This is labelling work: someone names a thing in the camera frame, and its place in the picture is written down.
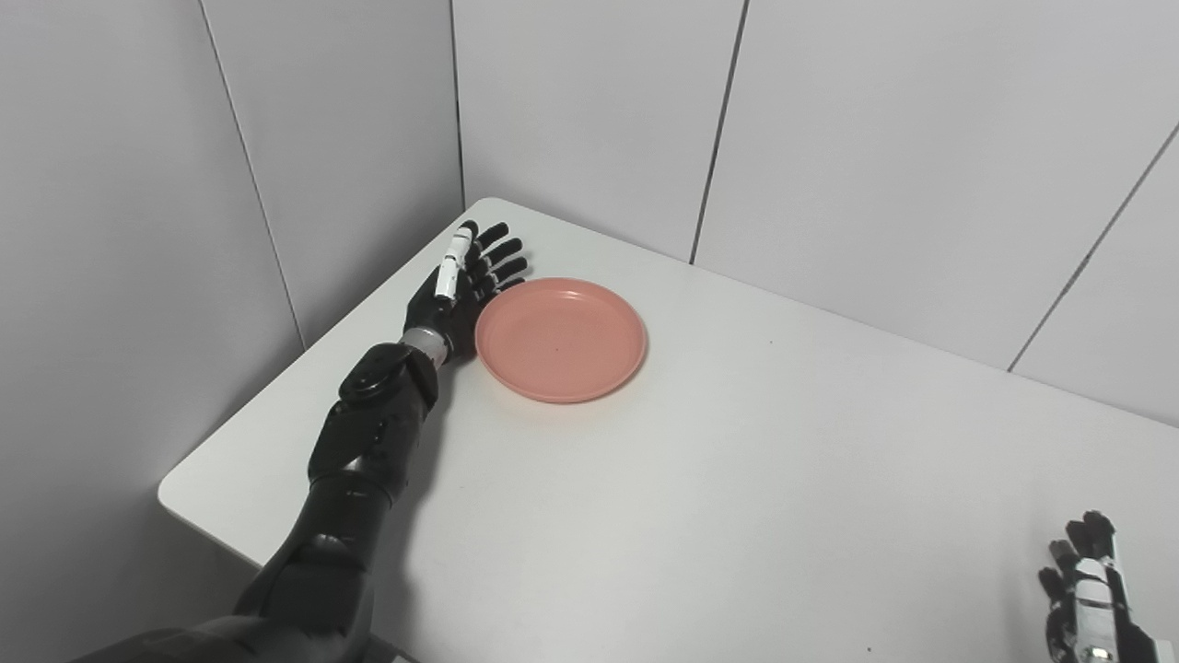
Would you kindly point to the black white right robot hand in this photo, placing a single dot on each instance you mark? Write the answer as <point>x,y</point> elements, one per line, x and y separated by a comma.
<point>1119,635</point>

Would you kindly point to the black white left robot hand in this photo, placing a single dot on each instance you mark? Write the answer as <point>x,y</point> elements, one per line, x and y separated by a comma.
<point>442,318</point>

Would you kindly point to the pink round plate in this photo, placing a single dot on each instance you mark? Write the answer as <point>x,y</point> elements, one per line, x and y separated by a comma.
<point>562,341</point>

